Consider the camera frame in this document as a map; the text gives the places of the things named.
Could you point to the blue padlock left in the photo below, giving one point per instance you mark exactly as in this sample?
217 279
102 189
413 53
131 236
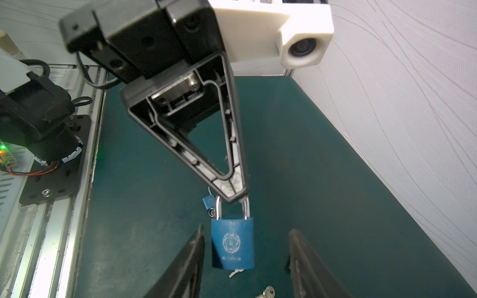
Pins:
209 203

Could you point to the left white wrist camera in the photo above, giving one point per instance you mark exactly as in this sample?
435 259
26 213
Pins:
297 33

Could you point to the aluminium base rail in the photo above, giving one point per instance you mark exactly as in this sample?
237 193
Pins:
41 243

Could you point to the green table mat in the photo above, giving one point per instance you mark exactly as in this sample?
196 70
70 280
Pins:
303 175

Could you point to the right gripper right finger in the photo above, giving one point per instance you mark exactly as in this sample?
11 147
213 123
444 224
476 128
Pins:
310 276

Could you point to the blue padlock with keys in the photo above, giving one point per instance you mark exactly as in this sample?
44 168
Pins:
233 239

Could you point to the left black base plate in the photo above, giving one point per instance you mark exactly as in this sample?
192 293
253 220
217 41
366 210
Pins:
63 179

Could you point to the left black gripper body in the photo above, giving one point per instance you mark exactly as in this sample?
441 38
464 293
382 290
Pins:
134 39

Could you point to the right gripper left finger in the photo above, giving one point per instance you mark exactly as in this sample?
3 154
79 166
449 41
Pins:
182 279

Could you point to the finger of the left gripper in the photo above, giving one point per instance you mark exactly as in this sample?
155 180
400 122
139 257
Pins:
208 141

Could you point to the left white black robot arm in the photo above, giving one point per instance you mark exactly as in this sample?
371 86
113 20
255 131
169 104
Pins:
35 114

